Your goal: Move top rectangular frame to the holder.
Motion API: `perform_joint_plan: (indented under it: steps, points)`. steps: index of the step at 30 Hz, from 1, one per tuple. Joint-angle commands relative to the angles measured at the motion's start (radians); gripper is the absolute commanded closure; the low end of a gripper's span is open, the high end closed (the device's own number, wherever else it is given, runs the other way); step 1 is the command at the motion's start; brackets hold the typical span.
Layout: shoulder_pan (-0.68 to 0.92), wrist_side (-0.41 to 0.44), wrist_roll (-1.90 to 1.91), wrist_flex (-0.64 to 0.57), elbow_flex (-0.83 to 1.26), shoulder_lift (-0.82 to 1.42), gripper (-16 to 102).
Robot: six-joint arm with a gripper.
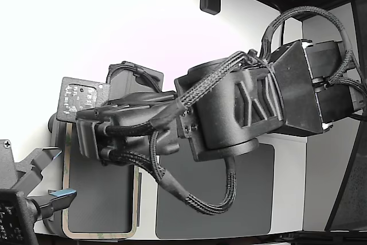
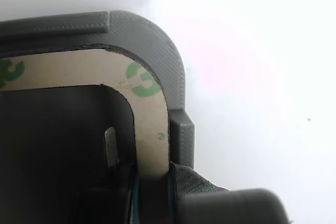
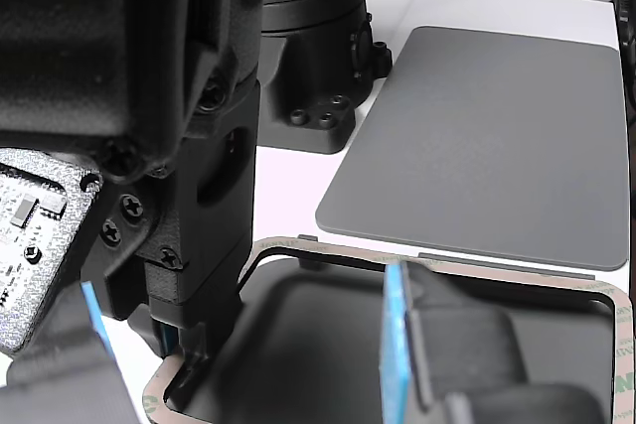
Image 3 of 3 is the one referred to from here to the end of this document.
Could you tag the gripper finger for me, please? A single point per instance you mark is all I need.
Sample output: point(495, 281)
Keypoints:
point(194, 339)
point(144, 332)

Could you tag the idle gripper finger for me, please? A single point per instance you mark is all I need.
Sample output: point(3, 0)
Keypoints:
point(64, 384)
point(462, 359)

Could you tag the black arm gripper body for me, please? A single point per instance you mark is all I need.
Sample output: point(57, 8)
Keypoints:
point(218, 225)

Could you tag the black six-joint robot arm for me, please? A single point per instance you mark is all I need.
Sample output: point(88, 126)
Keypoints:
point(308, 61)

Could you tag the grey rectangular holder tray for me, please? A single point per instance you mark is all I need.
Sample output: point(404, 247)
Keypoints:
point(323, 339)

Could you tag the dark grey rectangular mat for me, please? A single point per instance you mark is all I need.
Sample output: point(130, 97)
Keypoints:
point(472, 146)

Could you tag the black diagonal strut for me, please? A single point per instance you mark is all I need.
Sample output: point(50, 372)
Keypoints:
point(627, 22)

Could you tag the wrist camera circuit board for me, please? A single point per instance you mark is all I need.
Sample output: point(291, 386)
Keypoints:
point(30, 225)

